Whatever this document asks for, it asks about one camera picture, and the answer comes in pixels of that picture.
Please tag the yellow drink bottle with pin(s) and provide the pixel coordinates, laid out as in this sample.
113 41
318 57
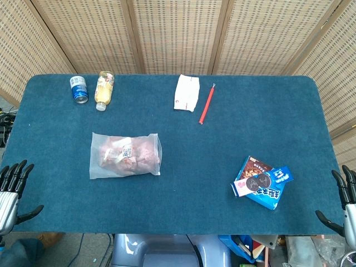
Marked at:
104 90

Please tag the brown chocolate box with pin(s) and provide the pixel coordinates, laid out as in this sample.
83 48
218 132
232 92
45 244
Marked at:
250 168

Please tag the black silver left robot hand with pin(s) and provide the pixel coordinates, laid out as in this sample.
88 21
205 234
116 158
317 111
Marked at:
8 203

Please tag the white tissue packet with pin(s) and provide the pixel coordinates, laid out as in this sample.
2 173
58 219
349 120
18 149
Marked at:
187 93

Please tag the large blue cookie box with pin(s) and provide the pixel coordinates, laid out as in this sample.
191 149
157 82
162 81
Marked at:
268 198

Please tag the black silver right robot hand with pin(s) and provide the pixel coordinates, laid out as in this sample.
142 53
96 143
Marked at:
351 219

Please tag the grey robot torso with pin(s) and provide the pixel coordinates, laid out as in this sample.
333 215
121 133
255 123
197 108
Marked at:
167 250

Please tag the bamboo folding screen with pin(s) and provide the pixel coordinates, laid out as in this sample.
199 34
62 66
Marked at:
178 36

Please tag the clear plastic zip bag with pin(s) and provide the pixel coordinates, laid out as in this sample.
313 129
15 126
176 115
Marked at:
96 167

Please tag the pink floral clothing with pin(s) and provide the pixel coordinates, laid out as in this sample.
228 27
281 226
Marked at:
142 158

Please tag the small blue snack packet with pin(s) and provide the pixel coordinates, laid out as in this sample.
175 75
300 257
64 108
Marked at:
283 175

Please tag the blue plastic bin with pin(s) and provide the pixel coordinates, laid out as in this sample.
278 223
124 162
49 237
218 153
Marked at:
236 246

